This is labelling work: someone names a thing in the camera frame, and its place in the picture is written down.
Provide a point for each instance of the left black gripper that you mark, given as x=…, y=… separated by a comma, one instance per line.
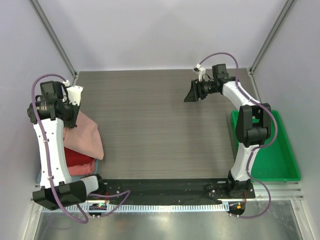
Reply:
x=71, y=123

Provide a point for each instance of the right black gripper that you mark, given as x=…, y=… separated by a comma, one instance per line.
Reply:
x=195, y=90

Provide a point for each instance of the pink t shirt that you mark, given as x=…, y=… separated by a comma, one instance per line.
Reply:
x=84, y=138

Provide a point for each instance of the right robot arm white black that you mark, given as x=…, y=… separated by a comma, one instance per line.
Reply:
x=253, y=125

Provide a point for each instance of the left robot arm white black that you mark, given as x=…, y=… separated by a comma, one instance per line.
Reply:
x=49, y=132

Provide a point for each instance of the red folded t shirt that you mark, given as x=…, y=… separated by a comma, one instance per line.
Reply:
x=74, y=158

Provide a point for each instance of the salmon folded t shirt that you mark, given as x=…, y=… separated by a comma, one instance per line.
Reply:
x=83, y=169

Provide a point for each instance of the blue folded t shirt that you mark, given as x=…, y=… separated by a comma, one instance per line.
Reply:
x=76, y=178

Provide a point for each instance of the green plastic tray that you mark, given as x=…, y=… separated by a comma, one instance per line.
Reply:
x=277, y=162

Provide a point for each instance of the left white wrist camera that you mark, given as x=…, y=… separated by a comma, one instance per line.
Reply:
x=74, y=93

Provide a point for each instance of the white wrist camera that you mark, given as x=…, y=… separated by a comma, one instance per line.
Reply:
x=74, y=93
x=200, y=71

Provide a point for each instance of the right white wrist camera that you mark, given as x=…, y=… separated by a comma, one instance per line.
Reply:
x=200, y=71

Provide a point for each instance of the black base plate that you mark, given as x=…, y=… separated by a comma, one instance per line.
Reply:
x=149, y=191

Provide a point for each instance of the white slotted cable duct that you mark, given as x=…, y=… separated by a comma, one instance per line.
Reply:
x=99, y=207

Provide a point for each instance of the aluminium frame rail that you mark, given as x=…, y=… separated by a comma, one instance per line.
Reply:
x=75, y=193

